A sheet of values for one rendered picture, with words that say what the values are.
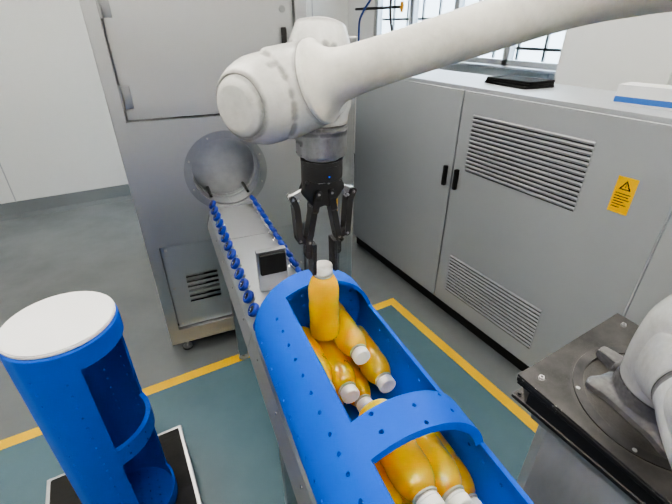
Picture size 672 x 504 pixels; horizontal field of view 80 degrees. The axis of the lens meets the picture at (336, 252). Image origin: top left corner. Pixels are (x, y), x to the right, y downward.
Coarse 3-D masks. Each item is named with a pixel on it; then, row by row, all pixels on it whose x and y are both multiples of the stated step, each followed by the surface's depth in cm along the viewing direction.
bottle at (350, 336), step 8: (344, 312) 96; (344, 320) 93; (352, 320) 94; (344, 328) 90; (352, 328) 90; (344, 336) 89; (352, 336) 88; (360, 336) 89; (336, 344) 91; (344, 344) 88; (352, 344) 88; (360, 344) 87; (344, 352) 89
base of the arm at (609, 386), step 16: (608, 352) 87; (608, 368) 86; (592, 384) 82; (608, 384) 81; (624, 384) 77; (608, 400) 80; (624, 400) 77; (624, 416) 77; (640, 416) 75; (640, 432) 75; (656, 432) 73; (656, 448) 72
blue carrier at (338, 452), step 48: (288, 288) 89; (288, 336) 79; (384, 336) 94; (288, 384) 74; (432, 384) 76; (336, 432) 60; (384, 432) 57; (432, 432) 58; (336, 480) 57; (480, 480) 68
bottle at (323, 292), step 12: (312, 276) 83; (312, 288) 82; (324, 288) 81; (336, 288) 83; (312, 300) 83; (324, 300) 82; (336, 300) 84; (312, 312) 85; (324, 312) 84; (336, 312) 85; (312, 324) 87; (324, 324) 85; (336, 324) 87; (312, 336) 89; (324, 336) 87; (336, 336) 89
